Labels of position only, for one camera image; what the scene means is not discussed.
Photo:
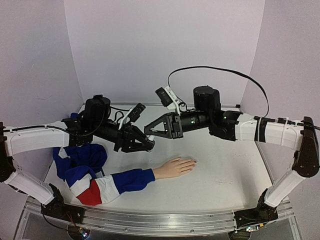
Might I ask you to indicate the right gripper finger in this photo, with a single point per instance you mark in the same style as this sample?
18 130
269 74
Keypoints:
157 133
161 124

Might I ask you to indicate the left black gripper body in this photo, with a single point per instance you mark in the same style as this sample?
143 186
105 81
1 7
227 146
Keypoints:
123 136

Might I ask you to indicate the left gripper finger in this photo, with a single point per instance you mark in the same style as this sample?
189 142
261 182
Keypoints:
141 147
137 136

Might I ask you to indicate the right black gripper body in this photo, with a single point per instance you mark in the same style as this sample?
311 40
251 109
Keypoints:
175 125

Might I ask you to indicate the white nail polish cap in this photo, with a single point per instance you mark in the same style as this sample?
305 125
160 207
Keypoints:
151 138

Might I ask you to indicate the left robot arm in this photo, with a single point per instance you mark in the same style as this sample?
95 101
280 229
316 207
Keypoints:
93 121

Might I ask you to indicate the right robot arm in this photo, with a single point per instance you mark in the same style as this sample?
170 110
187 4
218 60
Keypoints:
299 136

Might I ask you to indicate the mannequin hand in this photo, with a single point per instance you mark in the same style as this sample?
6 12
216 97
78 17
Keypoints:
174 168

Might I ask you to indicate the blue white red jacket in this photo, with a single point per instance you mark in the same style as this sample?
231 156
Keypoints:
81 169

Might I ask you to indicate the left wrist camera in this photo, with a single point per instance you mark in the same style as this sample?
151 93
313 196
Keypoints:
132 115

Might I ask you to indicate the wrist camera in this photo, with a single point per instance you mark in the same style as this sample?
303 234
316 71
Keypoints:
132 115
169 99

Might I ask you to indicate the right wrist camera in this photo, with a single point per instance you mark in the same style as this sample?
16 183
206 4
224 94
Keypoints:
169 99

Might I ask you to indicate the aluminium back rail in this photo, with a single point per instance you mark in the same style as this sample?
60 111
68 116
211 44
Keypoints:
158 104

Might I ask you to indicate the aluminium rail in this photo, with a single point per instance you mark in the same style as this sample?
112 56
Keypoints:
160 224
158 104

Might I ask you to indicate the aluminium front rail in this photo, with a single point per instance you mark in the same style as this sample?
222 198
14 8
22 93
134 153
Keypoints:
160 224

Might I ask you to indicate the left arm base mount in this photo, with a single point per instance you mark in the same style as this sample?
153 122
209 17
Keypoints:
58 209

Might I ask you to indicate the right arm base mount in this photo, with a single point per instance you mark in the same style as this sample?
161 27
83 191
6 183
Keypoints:
261 214

